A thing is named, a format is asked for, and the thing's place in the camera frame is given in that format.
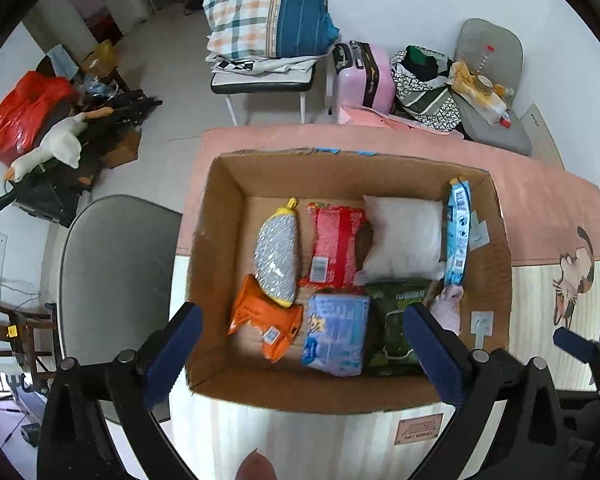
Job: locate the pink folded cloth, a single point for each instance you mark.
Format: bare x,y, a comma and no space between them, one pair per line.
370,117

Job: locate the white leaning board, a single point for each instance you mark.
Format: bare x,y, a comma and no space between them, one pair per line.
542,132

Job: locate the silver pouch with yellow ends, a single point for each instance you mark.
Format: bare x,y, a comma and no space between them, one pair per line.
277,255

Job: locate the grey padded chair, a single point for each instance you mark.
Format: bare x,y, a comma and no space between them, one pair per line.
490,35

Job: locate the black white patterned tote bag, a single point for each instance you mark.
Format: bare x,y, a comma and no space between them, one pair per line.
430,105

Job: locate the plaid quilt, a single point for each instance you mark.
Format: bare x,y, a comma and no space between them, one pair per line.
240,10

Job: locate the yellow paper bag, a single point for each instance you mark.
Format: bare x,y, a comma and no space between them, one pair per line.
100,55

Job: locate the dark green snack packet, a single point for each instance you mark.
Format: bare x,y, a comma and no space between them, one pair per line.
387,325

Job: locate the pink suitcase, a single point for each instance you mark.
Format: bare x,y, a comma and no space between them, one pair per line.
365,75

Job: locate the orange snack packet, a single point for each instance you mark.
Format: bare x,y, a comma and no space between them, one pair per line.
255,310

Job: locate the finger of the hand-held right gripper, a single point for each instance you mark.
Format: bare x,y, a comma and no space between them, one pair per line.
572,344

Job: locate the red snack packet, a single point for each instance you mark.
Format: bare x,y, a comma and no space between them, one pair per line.
332,245

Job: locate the small brown cardboard box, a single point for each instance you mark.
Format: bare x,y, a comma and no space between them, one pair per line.
122,150

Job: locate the pink striped cat table mat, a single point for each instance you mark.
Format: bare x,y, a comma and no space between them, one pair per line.
305,440

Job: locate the dark wooden chair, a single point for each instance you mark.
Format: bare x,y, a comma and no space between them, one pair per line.
15,320

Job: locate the pile of black equipment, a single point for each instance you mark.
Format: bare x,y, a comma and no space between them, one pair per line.
45,195

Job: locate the brown tape roll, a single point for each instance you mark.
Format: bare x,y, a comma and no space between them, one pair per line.
482,84

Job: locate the white flat box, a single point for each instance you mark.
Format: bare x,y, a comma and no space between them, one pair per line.
487,105

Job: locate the white folded sheet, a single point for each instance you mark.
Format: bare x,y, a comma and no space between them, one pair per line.
260,64

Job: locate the white goose plush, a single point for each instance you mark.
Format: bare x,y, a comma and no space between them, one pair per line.
60,142

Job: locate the light blue cloth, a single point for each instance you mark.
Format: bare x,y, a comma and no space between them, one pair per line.
62,60

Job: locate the light blue tissue packet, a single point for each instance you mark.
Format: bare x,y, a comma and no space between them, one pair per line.
335,332

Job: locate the red plastic bag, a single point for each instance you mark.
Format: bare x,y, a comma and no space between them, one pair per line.
20,110

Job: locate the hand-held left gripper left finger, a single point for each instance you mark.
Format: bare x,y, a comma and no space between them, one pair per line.
175,355

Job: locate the white pillow packet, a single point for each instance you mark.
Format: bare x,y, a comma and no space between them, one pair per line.
405,240

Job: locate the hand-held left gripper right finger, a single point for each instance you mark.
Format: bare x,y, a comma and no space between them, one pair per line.
432,355

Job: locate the yellow plastic bag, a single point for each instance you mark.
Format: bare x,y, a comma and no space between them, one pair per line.
460,76

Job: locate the blue striped quilt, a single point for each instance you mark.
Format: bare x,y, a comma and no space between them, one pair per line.
302,10

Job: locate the white frame bench chair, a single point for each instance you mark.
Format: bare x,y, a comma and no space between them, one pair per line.
260,85

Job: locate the long blue packet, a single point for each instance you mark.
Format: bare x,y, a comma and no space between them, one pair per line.
457,240

